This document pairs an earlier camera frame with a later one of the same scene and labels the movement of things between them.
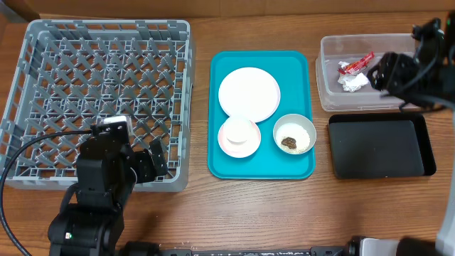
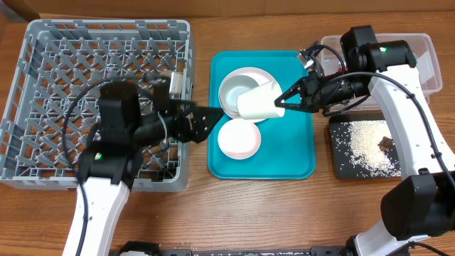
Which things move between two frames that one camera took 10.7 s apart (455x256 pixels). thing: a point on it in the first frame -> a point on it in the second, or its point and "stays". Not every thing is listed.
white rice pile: x=295 y=131 -> x=357 y=143
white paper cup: x=238 y=131 -> x=259 y=102
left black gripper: x=148 y=172 -> x=199 y=132
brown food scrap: x=289 y=141 -> x=385 y=144
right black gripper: x=384 y=73 -> x=309 y=94
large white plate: x=249 y=92 stays
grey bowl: x=294 y=134 -> x=237 y=82
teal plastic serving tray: x=293 y=71 stays
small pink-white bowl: x=239 y=137 stays
